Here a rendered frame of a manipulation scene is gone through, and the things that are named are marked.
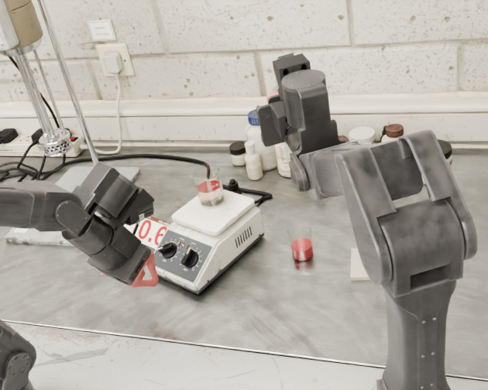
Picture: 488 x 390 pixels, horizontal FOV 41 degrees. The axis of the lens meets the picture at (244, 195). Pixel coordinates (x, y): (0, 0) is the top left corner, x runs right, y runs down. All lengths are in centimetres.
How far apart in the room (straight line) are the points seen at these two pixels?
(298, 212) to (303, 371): 42
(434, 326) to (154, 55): 114
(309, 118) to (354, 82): 68
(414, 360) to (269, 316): 46
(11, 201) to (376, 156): 50
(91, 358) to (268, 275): 34
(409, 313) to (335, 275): 54
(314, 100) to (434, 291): 31
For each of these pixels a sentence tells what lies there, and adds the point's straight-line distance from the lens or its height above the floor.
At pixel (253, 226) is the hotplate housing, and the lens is 124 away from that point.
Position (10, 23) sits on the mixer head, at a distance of 135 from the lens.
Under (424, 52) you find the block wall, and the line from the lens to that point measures 146.
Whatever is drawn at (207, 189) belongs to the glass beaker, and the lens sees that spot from 121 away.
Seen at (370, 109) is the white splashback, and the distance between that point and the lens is 148.
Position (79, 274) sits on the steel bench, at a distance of 133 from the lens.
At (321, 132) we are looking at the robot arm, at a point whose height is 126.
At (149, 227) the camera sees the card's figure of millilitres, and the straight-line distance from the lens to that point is 135.
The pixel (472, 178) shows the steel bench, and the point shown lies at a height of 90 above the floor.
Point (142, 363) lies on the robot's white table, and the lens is 110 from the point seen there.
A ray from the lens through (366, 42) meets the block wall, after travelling 146.
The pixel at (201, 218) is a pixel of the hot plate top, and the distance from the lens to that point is 122.
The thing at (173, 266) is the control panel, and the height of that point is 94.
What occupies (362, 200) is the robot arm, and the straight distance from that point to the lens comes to 58.
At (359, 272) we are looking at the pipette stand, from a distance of 116.
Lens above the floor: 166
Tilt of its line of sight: 32 degrees down
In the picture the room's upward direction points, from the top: 12 degrees counter-clockwise
